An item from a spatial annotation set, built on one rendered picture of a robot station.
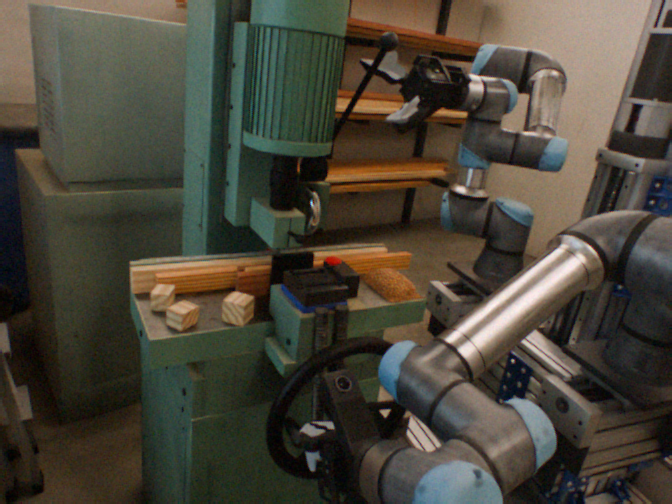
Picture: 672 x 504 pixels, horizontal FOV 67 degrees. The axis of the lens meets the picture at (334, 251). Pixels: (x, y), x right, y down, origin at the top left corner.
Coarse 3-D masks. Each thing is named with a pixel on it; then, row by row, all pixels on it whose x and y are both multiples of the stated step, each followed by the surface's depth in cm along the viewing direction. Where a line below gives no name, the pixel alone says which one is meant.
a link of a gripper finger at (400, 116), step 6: (414, 102) 94; (402, 108) 97; (408, 108) 94; (414, 108) 98; (390, 114) 94; (396, 114) 95; (402, 114) 94; (408, 114) 96; (390, 120) 94; (396, 120) 94; (402, 120) 95
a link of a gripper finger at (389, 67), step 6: (390, 54) 98; (396, 54) 98; (360, 60) 99; (366, 60) 100; (372, 60) 100; (384, 60) 99; (390, 60) 99; (396, 60) 99; (366, 66) 100; (384, 66) 100; (390, 66) 100; (396, 66) 100; (378, 72) 100; (384, 72) 100; (390, 72) 101; (396, 72) 101; (402, 72) 100; (384, 78) 101; (390, 78) 101; (396, 78) 101; (390, 84) 101; (396, 84) 102
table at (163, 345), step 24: (360, 288) 115; (144, 312) 93; (216, 312) 97; (264, 312) 99; (384, 312) 109; (408, 312) 113; (144, 336) 89; (168, 336) 87; (192, 336) 89; (216, 336) 91; (240, 336) 94; (264, 336) 97; (168, 360) 89; (192, 360) 91; (288, 360) 90; (360, 360) 98
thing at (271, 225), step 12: (252, 204) 112; (264, 204) 108; (252, 216) 112; (264, 216) 106; (276, 216) 101; (288, 216) 103; (300, 216) 104; (264, 228) 106; (276, 228) 102; (288, 228) 103; (300, 228) 105; (264, 240) 107; (276, 240) 103; (288, 240) 104
